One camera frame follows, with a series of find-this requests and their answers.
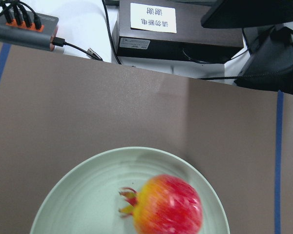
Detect black box with label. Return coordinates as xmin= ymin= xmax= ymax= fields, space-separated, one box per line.
xmin=113 ymin=0 xmax=244 ymax=64

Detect light green plate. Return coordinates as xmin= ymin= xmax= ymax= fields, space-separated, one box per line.
xmin=30 ymin=147 xmax=230 ymax=234

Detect black laptop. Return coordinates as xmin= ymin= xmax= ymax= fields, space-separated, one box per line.
xmin=201 ymin=0 xmax=293 ymax=29

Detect grey USB hub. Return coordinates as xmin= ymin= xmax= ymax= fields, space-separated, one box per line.
xmin=0 ymin=13 xmax=59 ymax=51

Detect black USB cable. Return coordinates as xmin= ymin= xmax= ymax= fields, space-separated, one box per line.
xmin=51 ymin=36 xmax=104 ymax=61

